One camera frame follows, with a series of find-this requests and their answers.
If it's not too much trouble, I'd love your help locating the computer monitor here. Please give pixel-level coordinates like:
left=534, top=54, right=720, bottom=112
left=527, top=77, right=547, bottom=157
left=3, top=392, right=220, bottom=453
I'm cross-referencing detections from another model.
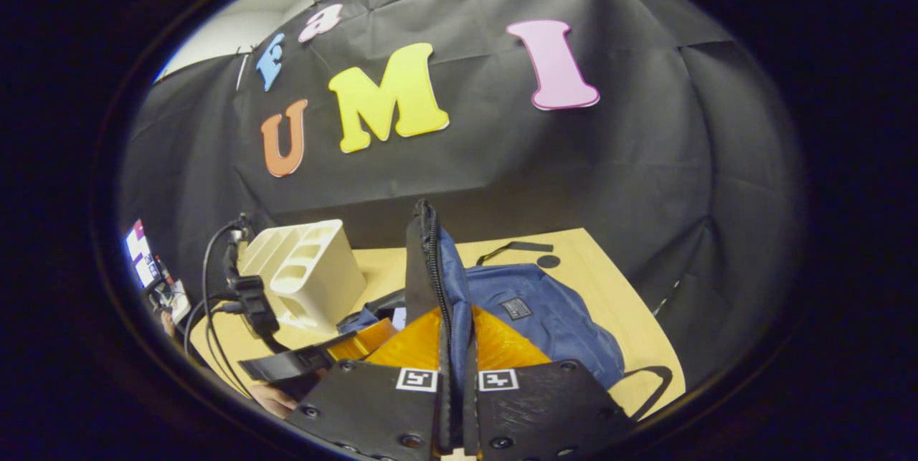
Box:
left=126, top=221, right=162, bottom=288

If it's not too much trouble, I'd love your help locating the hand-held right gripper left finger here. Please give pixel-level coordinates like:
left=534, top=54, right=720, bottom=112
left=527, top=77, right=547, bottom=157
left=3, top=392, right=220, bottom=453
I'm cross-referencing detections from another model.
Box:
left=285, top=307, right=449, bottom=461

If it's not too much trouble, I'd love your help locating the white plastic bookshelf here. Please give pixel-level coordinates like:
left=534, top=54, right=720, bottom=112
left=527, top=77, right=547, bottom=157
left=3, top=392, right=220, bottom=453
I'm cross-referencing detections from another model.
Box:
left=237, top=219, right=368, bottom=336

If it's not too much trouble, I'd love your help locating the blue schoolbag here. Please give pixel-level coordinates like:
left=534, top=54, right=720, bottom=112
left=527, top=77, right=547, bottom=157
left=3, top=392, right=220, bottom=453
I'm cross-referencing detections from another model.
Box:
left=337, top=199, right=675, bottom=461

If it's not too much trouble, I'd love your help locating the black backdrop cloth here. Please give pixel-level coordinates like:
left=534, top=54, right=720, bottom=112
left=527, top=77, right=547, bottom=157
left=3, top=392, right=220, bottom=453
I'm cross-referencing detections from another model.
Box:
left=118, top=0, right=808, bottom=376

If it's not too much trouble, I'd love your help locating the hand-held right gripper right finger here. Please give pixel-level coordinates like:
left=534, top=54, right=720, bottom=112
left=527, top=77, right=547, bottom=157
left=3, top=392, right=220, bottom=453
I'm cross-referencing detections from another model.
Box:
left=470, top=303, right=635, bottom=461

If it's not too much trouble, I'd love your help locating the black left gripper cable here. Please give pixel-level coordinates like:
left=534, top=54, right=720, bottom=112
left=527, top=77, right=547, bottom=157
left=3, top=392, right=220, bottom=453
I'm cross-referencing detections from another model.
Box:
left=183, top=221, right=253, bottom=399

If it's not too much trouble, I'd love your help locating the white side desk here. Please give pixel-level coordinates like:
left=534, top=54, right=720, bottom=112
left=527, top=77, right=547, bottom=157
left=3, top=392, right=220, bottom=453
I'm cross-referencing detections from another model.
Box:
left=147, top=278, right=191, bottom=325

